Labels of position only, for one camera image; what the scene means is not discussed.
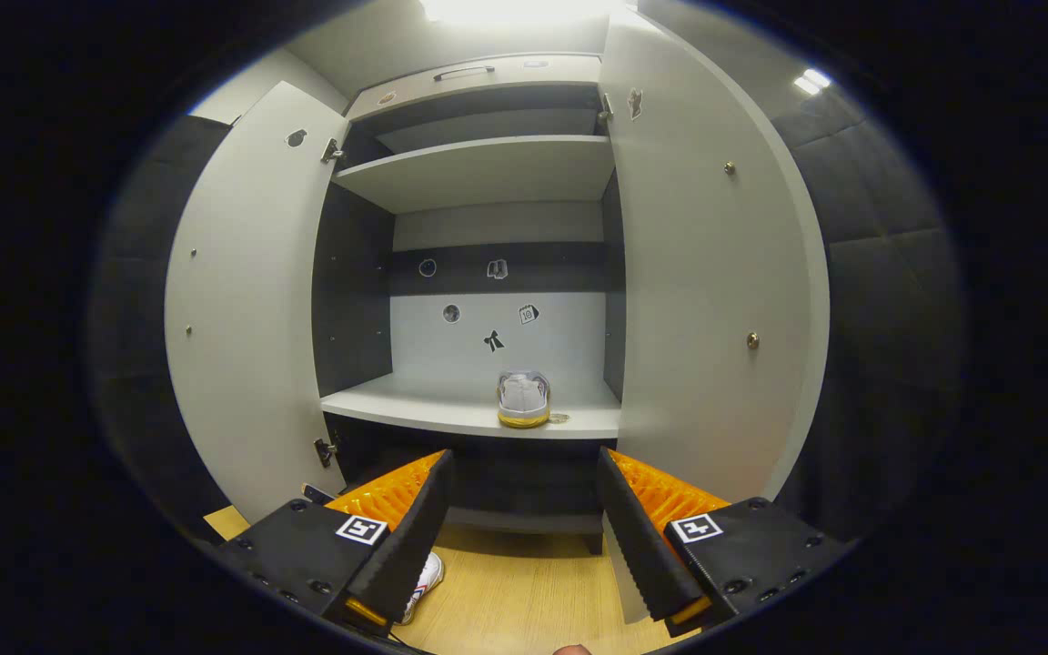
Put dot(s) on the white striped shoe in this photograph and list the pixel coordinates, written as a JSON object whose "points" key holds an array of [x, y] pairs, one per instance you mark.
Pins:
{"points": [[428, 575], [524, 398]]}

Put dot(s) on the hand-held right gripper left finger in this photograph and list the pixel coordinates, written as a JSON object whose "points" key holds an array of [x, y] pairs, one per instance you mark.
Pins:
{"points": [[406, 546]]}

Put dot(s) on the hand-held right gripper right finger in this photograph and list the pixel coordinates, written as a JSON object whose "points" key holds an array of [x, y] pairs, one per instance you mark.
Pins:
{"points": [[640, 546]]}

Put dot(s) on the small ceiling light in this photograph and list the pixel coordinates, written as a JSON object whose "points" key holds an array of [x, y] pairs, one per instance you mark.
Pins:
{"points": [[811, 82]]}

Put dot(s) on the grey shoe cabinet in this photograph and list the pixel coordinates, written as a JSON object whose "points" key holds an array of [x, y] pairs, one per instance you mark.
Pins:
{"points": [[488, 168]]}

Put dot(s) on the grey cabinet door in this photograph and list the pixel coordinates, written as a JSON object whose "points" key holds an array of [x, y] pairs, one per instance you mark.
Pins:
{"points": [[242, 318], [706, 300]]}

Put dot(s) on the large ceiling light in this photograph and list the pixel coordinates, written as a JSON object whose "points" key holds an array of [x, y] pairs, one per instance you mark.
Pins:
{"points": [[524, 9]]}

